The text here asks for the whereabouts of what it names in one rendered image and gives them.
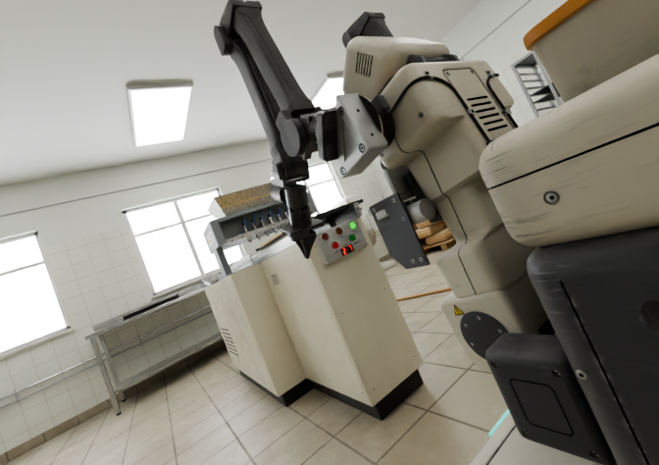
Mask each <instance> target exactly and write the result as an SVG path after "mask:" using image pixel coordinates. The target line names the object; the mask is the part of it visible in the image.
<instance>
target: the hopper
mask: <svg viewBox="0 0 659 465"><path fill-rule="evenodd" d="M271 186H272V183H271V182H269V183H265V184H261V185H257V186H253V187H250V188H246V189H242V190H239V191H235V192H232V193H228V194H224V195H220V196H216V197H213V199H212V202H211V204H210V206H209V208H208V212H209V213H210V214H211V215H213V216H214V217H215V218H216V219H219V218H222V217H225V216H228V215H232V214H235V213H238V212H242V211H245V210H248V209H252V208H255V207H258V206H262V205H265V204H268V203H272V202H275V200H274V199H273V198H272V196H271V194H270V189H271Z"/></svg>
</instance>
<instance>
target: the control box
mask: <svg viewBox="0 0 659 465"><path fill-rule="evenodd" d="M352 222H353V223H355V225H356V228H355V229H351V228H350V223H352ZM337 228H342V234H338V233H337V232H336V229H337ZM323 233H326V234H327V235H328V236H329V238H328V240H323V238H322V235H323ZM352 234H354V235H355V236H356V239H355V240H354V241H352V240H350V238H349V236H350V235H352ZM316 235H317V237H316V239H315V243H316V245H317V247H318V250H319V252H320V255H321V257H322V259H323V262H324V264H325V265H326V264H328V263H330V262H333V261H335V260H337V259H339V258H341V257H343V256H345V255H347V254H350V253H352V252H354V251H356V250H358V249H360V248H362V247H365V246H367V245H368V243H367V241H366V239H365V237H364V234H363V232H362V230H361V228H360V225H359V223H358V221H357V218H355V219H353V220H350V221H348V222H345V223H343V224H340V225H338V226H335V227H333V228H330V229H327V230H325V231H322V232H318V233H316ZM334 242H337V243H338V245H339V246H338V248H336V249H335V248H333V247H332V244H333V243H334ZM349 245H350V246H351V247H350V246H349ZM348 247H349V248H352V249H353V250H352V249H350V250H352V251H350V250H349V248H348ZM342 248H345V251H346V252H347V254H344V253H346V252H344V253H343V251H344V249H343V251H342Z"/></svg>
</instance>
